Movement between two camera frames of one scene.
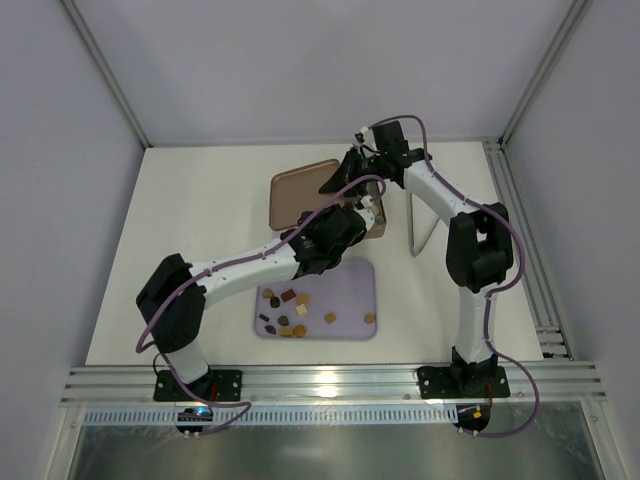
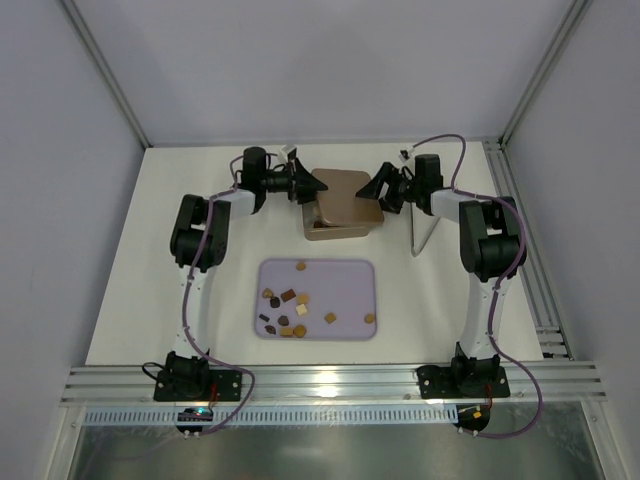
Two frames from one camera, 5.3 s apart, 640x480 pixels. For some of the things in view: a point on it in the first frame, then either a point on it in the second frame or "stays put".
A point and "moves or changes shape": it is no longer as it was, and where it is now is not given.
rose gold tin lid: [297, 191] moves or changes shape
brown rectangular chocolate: [288, 295] stays put
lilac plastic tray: [338, 303] stays put
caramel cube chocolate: [330, 317] stays put
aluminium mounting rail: [334, 386] stays put
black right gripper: [351, 166] -> [392, 189]
